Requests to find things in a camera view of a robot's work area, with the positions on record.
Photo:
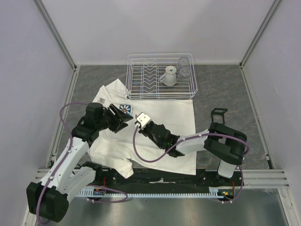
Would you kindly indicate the far clear plastic cup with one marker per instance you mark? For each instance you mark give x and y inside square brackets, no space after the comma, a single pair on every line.
[183,62]

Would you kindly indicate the small black frame stand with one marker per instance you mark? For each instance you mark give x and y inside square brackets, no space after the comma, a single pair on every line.
[218,112]

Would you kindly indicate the clear plastic cup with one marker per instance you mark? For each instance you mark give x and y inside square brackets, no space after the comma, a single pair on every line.
[183,62]
[184,74]

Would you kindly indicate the white slotted cable duct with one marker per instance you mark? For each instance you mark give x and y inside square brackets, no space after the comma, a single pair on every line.
[90,192]

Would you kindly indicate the near clear plastic cup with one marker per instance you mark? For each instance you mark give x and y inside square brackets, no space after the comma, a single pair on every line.
[184,74]

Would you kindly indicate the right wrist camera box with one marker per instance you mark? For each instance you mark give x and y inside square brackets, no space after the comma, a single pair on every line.
[142,120]

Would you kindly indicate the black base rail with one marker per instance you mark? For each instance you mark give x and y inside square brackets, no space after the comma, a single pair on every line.
[203,177]

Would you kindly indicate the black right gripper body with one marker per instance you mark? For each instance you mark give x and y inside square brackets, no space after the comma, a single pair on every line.
[147,131]

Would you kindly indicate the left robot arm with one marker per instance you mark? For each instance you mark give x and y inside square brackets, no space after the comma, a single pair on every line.
[49,199]

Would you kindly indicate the white ceramic mug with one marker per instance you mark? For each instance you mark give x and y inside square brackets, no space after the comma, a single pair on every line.
[169,77]

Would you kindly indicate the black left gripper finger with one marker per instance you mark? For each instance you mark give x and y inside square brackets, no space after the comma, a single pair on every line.
[119,115]
[119,127]

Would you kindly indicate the white wire dish rack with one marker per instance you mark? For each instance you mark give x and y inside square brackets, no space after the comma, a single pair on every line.
[144,71]

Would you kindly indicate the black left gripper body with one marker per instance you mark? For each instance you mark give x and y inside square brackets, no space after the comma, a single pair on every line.
[109,120]

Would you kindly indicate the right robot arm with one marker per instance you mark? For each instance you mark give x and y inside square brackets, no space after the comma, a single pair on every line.
[228,144]

